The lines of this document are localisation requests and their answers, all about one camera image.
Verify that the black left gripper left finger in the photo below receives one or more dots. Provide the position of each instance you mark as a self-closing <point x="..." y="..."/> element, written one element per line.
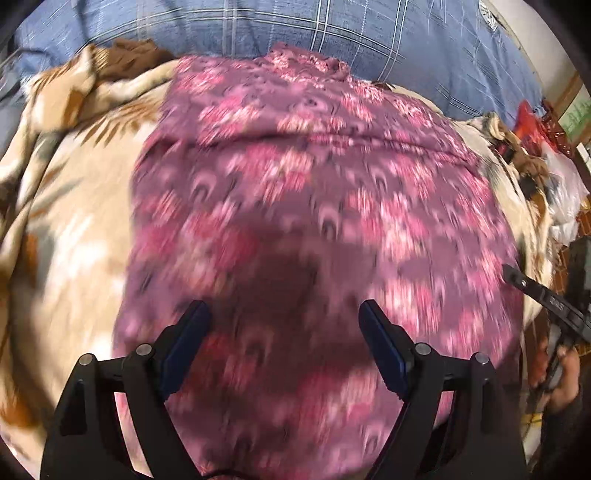
<point x="85" y="440"/>

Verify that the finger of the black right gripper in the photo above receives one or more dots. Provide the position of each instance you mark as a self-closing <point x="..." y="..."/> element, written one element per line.
<point x="574" y="323"/>

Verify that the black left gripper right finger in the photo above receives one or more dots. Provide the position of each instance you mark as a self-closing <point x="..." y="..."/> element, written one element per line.
<point x="455" y="422"/>

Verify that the pink floral garment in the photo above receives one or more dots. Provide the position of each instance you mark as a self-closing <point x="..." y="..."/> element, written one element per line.
<point x="284" y="192"/>

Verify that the white plastic bag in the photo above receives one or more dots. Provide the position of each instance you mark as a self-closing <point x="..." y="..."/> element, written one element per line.
<point x="565" y="192"/>

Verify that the red plastic bag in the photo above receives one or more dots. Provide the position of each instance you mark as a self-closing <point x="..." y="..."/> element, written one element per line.
<point x="533" y="131"/>

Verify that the beige leaf-print fleece blanket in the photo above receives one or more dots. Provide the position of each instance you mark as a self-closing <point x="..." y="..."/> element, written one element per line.
<point x="67" y="233"/>

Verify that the blue plaid pillow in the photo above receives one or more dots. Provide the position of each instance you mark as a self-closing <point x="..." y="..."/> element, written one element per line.
<point x="454" y="53"/>

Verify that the brown knit garment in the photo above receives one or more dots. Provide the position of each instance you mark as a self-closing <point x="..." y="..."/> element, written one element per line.
<point x="127" y="59"/>

